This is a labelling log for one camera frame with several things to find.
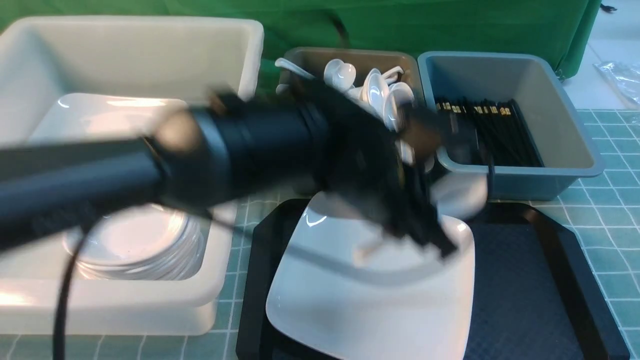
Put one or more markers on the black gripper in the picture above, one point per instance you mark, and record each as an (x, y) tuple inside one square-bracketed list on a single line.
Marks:
[(381, 171)]

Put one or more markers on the white ceramic soup spoon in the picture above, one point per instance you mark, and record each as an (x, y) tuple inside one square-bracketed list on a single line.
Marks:
[(457, 195)]

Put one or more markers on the white square rice plate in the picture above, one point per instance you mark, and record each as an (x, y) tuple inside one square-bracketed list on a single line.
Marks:
[(347, 290)]

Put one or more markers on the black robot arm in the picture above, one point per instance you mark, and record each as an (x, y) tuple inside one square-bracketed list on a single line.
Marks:
[(207, 155)]

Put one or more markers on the white square plate in tub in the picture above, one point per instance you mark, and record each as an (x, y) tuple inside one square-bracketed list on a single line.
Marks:
[(86, 116)]

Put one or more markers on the pile of white spoons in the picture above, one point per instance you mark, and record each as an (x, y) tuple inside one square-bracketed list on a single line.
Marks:
[(380, 94)]

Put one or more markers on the bundle of black chopsticks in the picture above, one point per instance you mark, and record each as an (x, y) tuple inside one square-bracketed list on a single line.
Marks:
[(496, 132)]

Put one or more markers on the brown-grey spoon bin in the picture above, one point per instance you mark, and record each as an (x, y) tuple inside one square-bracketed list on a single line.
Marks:
[(314, 60)]

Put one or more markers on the blue-grey chopstick bin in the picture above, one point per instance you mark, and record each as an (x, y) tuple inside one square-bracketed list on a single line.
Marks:
[(563, 143)]

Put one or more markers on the black serving tray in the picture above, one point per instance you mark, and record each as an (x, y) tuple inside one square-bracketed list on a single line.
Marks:
[(535, 297)]

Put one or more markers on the green backdrop cloth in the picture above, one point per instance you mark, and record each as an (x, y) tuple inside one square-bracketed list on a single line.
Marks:
[(557, 31)]

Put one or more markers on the stack of white small bowls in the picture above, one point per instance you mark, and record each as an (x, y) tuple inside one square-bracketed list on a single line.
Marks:
[(143, 243)]

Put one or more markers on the clear plastic bag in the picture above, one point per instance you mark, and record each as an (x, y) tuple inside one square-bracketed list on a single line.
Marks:
[(624, 78)]

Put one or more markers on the large white plastic tub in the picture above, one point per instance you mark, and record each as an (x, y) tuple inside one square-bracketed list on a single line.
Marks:
[(161, 57)]

